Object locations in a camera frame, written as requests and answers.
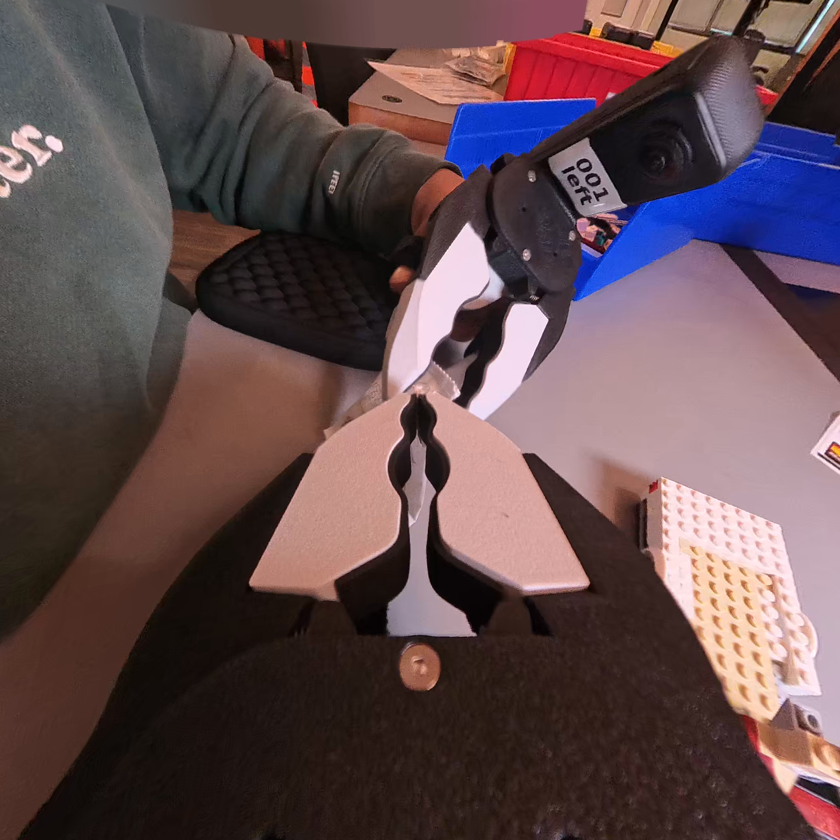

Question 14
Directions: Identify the red plastic bin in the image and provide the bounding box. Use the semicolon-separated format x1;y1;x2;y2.
504;31;780;107

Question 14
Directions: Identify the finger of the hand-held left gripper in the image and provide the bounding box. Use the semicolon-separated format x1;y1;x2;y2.
462;302;550;422
385;222;505;401

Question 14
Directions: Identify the toy brick camper van model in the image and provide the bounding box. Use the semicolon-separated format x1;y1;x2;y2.
638;477;840;840

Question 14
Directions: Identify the crumpled clear plastic bag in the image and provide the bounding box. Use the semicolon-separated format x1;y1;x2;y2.
446;43;511;85

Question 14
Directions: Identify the printed sticker sheet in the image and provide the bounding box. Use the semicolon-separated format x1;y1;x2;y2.
812;412;840;475

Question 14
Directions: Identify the small white printed paper bag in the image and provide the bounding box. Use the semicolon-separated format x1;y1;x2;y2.
325;364;462;527

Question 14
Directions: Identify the pile of loose toy bricks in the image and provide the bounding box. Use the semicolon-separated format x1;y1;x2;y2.
577;215;629;258

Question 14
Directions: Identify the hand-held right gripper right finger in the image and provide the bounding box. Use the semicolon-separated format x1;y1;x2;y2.
423;394;590;599

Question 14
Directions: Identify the person's left forearm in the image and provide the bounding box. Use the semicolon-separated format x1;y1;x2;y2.
190;33;463;245

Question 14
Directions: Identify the white paper sheet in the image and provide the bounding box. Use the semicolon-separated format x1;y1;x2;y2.
366;58;508;106

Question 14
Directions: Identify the person's green sweatshirt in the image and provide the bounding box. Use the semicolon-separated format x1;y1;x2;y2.
0;0;277;643

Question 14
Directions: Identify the blue plastic bin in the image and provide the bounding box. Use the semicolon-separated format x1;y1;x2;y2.
626;121;840;268
445;98;691;303

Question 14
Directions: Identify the black chair armrest pad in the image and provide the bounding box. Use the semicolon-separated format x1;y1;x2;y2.
196;231;406;372

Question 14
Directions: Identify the grey desk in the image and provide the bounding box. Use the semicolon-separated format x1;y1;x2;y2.
184;239;840;723

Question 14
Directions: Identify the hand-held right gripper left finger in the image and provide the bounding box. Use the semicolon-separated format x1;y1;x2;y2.
248;394;421;602

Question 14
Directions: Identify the person's left hand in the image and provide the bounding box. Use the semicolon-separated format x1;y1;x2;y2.
390;167;475;295

